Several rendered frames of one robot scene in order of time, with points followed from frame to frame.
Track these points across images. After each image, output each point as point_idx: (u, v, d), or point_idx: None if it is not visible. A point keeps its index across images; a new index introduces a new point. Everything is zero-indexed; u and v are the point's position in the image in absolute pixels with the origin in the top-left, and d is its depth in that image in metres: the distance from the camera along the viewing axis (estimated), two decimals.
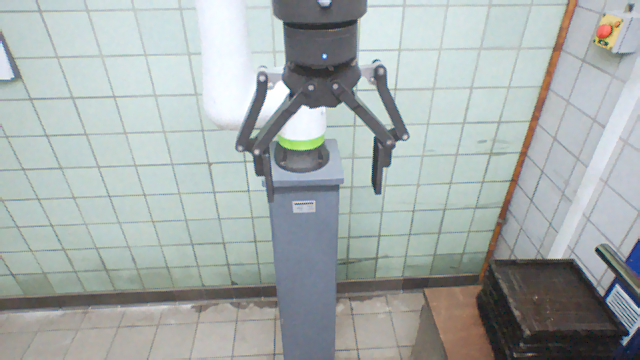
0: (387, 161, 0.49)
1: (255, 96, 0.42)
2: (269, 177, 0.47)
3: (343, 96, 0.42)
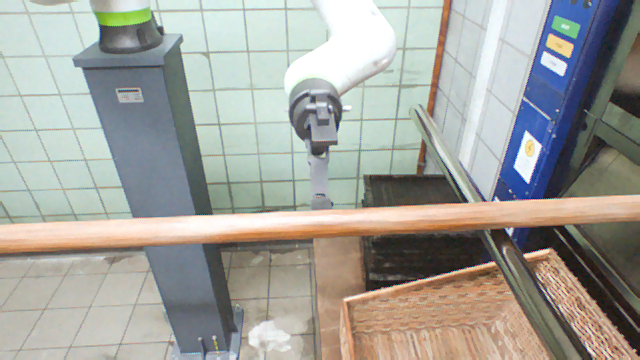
0: (317, 117, 0.49)
1: (310, 174, 0.65)
2: (311, 211, 0.57)
3: (307, 125, 0.60)
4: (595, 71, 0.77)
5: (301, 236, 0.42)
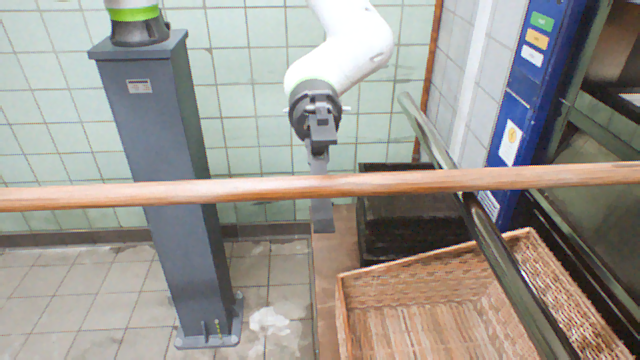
0: (316, 117, 0.49)
1: None
2: (311, 212, 0.57)
3: (306, 125, 0.60)
4: (568, 62, 0.85)
5: (297, 197, 0.49)
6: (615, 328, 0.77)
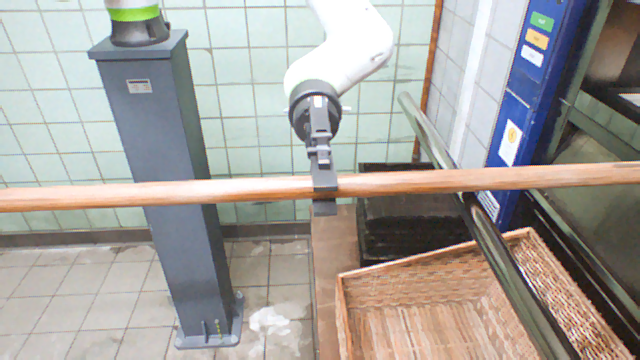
0: (317, 161, 0.50)
1: None
2: None
3: (306, 131, 0.60)
4: (568, 62, 0.85)
5: (297, 197, 0.49)
6: (615, 328, 0.77)
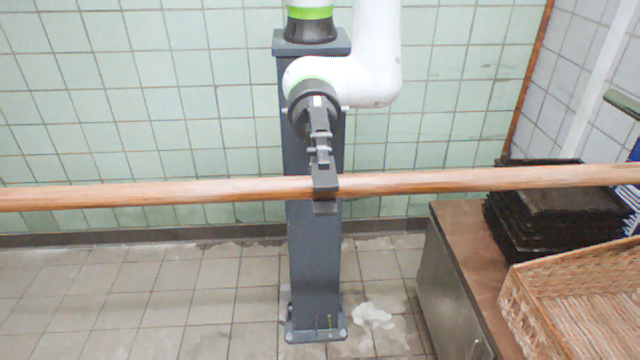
0: (317, 161, 0.50)
1: (310, 174, 0.63)
2: None
3: (306, 131, 0.60)
4: None
5: (297, 197, 0.49)
6: None
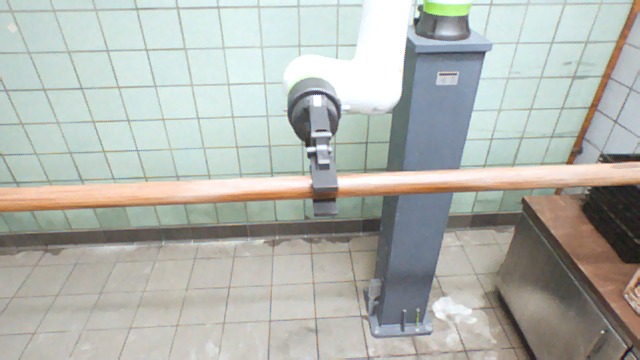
0: (317, 161, 0.50)
1: None
2: None
3: (306, 130, 0.60)
4: None
5: (297, 197, 0.49)
6: None
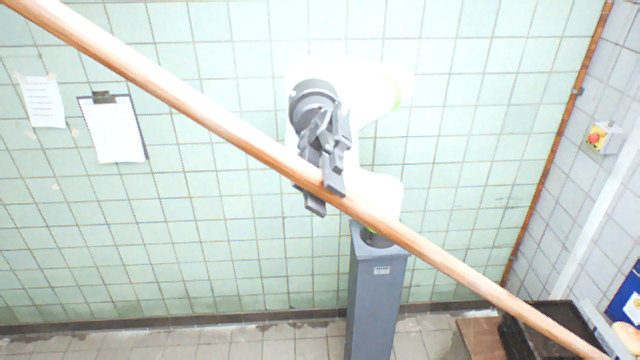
0: (333, 162, 0.50)
1: None
2: None
3: (315, 126, 0.60)
4: None
5: (300, 182, 0.48)
6: None
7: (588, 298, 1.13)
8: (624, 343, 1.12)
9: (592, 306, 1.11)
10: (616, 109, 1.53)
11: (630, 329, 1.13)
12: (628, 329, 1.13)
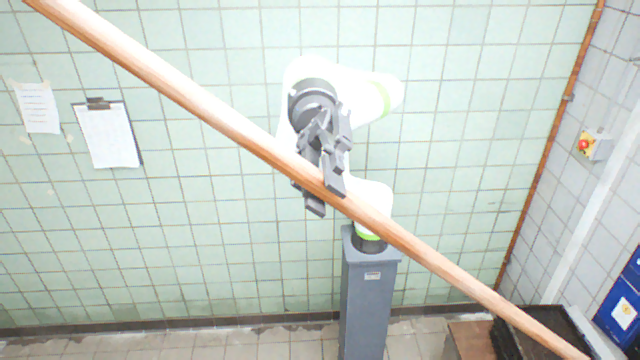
0: (334, 163, 0.50)
1: None
2: None
3: (315, 125, 0.60)
4: None
5: (301, 182, 0.48)
6: None
7: (576, 304, 1.14)
8: None
9: (580, 312, 1.12)
10: (605, 116, 1.55)
11: None
12: None
